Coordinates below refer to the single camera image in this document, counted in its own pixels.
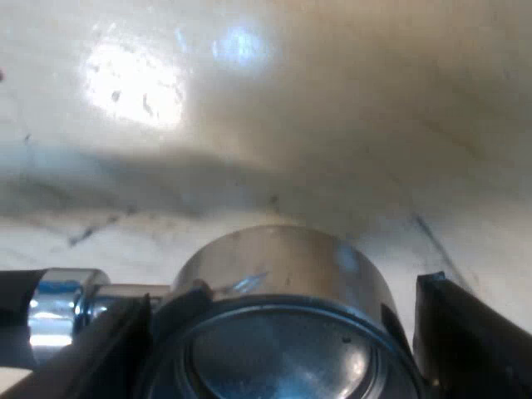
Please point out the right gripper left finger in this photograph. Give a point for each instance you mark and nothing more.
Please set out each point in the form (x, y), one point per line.
(104, 353)

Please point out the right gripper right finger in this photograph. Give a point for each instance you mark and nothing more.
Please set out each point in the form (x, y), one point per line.
(478, 353)

